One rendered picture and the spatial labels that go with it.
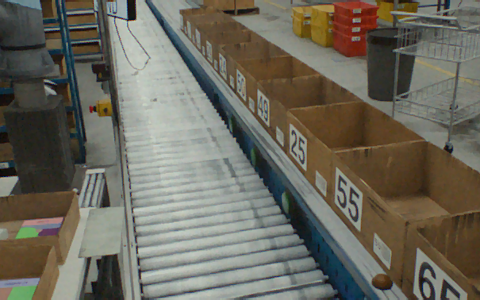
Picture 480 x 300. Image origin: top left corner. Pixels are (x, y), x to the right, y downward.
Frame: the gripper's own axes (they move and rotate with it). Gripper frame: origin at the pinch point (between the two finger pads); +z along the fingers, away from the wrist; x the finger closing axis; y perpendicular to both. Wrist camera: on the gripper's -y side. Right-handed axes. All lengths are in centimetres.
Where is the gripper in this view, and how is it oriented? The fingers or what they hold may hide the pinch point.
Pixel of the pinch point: (57, 89)
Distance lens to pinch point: 268.0
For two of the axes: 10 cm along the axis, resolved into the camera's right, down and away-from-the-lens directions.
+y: -4.7, 8.3, 3.0
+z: 8.6, 3.5, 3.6
